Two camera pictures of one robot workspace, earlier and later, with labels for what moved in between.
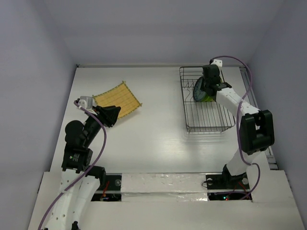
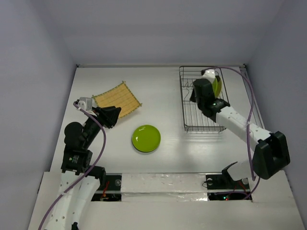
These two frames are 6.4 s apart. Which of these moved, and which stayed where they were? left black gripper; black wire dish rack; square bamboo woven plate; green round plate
Moved: green round plate
Stayed: black wire dish rack; square bamboo woven plate; left black gripper
